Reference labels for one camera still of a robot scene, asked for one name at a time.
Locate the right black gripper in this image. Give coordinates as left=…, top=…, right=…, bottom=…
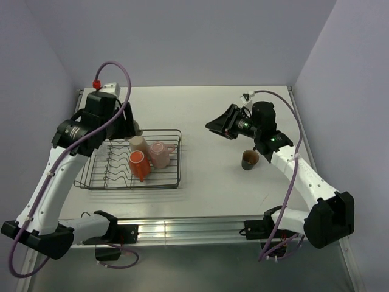
left=205, top=104, right=260, bottom=140

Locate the grey-green small mug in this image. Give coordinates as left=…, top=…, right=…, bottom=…
left=133, top=120, right=143, bottom=136

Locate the beige tumbler cup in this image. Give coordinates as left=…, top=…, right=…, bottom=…
left=129, top=136, right=148, bottom=154

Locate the orange mug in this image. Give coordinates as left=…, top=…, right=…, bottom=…
left=129, top=151, right=151, bottom=183

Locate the dark grey mug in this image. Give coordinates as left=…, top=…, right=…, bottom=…
left=241, top=150, right=260, bottom=170

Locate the pink mug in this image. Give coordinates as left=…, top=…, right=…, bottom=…
left=149, top=141, right=176, bottom=169

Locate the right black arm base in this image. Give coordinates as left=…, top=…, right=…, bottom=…
left=239, top=218, right=295, bottom=240

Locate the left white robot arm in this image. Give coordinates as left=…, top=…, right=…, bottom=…
left=1, top=91, right=135, bottom=260

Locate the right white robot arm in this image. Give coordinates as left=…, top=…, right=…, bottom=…
left=205, top=102, right=355, bottom=249

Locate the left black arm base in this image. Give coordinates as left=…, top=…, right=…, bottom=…
left=106, top=224, right=139, bottom=245

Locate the black box under table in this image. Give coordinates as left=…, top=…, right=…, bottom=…
left=95, top=247, right=121, bottom=262

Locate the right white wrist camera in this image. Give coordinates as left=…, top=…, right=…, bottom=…
left=240, top=91, right=255, bottom=111

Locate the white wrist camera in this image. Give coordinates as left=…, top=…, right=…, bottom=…
left=92, top=80, right=120, bottom=97
left=240, top=91, right=255, bottom=111

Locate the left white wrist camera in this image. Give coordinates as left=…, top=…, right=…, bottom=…
left=92, top=80, right=120, bottom=97

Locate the grey wire dish rack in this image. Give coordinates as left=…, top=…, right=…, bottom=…
left=74, top=129, right=182, bottom=190

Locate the aluminium table rail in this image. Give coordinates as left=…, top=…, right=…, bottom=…
left=57, top=212, right=349, bottom=246

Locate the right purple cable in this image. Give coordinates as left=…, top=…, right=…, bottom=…
left=252, top=89, right=305, bottom=262

